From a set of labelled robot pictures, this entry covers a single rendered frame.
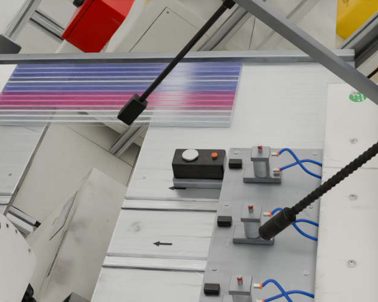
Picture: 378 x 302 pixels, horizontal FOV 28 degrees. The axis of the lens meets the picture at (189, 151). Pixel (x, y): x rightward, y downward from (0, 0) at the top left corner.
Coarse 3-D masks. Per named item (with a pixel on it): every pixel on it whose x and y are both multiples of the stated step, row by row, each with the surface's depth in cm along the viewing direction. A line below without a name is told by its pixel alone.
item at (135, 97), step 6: (132, 96) 101; (138, 96) 101; (132, 102) 100; (138, 102) 100; (144, 102) 101; (126, 108) 101; (132, 108) 101; (138, 108) 101; (144, 108) 101; (120, 114) 102; (126, 114) 102; (132, 114) 102; (138, 114) 102; (126, 120) 103; (132, 120) 103
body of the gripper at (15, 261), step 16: (0, 224) 86; (0, 240) 87; (16, 240) 90; (0, 256) 86; (16, 256) 90; (32, 256) 93; (0, 272) 86; (16, 272) 89; (32, 272) 93; (0, 288) 86; (16, 288) 89
